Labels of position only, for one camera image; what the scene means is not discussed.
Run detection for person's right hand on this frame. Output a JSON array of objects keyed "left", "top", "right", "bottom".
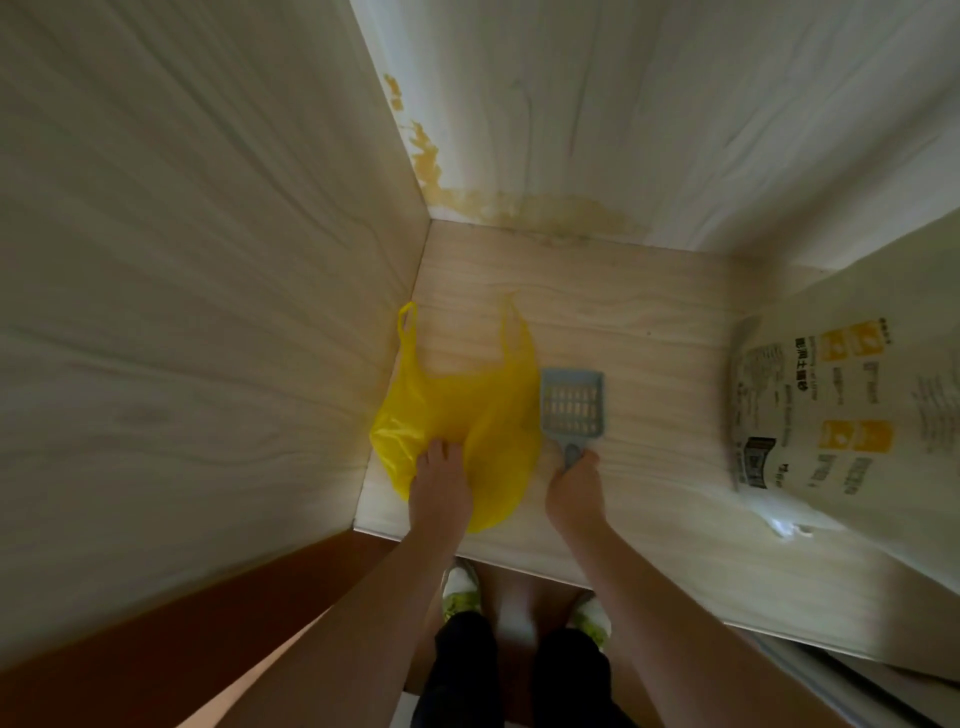
[{"left": 544, "top": 448, "right": 609, "bottom": 538}]

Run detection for person's left hand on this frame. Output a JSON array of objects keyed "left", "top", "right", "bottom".
[{"left": 407, "top": 438, "right": 475, "bottom": 541}]

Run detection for pale blue litter scoop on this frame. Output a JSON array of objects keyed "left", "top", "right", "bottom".
[{"left": 539, "top": 367, "right": 606, "bottom": 472}]

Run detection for yellow plastic bag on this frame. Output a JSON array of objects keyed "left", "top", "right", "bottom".
[{"left": 369, "top": 296, "right": 544, "bottom": 535}]

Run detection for white cat litter bag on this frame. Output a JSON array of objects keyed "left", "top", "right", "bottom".
[{"left": 725, "top": 209, "right": 960, "bottom": 601}]

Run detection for person's left forearm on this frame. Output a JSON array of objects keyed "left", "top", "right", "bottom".
[{"left": 217, "top": 524, "right": 466, "bottom": 728}]

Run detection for person's right forearm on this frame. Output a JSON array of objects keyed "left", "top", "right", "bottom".
[{"left": 558, "top": 521, "right": 849, "bottom": 728}]

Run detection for person's left white-green shoe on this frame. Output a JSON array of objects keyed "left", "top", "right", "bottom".
[{"left": 440, "top": 560, "right": 483, "bottom": 624}]

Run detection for person's white-green shoe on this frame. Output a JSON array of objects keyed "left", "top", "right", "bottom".
[
  {"left": 566, "top": 592, "right": 613, "bottom": 652},
  {"left": 440, "top": 560, "right": 483, "bottom": 624}
]

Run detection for person's right white-green shoe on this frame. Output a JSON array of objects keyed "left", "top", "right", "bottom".
[{"left": 566, "top": 592, "right": 613, "bottom": 652}]

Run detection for black trousers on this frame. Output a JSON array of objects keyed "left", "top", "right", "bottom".
[{"left": 410, "top": 611, "right": 639, "bottom": 728}]

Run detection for wooden wardrobe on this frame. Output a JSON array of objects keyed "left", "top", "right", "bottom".
[{"left": 0, "top": 0, "right": 960, "bottom": 728}]

